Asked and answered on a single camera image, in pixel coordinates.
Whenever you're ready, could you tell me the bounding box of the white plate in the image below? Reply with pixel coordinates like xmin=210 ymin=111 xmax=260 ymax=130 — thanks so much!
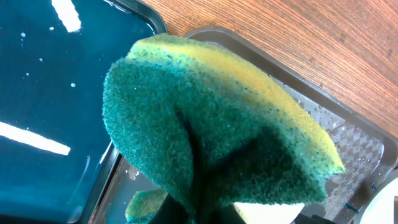
xmin=354 ymin=169 xmax=397 ymax=224

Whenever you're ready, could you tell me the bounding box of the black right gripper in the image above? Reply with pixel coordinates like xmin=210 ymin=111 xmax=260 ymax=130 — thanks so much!
xmin=213 ymin=203 xmax=336 ymax=224

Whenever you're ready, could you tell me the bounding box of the large black tray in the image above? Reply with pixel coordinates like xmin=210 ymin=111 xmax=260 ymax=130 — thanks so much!
xmin=90 ymin=26 xmax=398 ymax=224

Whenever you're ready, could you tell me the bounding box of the green yellow sponge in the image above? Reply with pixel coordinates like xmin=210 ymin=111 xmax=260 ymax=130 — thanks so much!
xmin=103 ymin=34 xmax=345 ymax=223

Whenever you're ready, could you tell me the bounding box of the small black water tray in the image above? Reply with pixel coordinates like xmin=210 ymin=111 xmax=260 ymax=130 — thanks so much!
xmin=1 ymin=0 xmax=167 ymax=223

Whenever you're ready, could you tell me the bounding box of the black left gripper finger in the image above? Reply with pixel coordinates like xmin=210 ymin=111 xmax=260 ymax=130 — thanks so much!
xmin=148 ymin=194 xmax=188 ymax=224

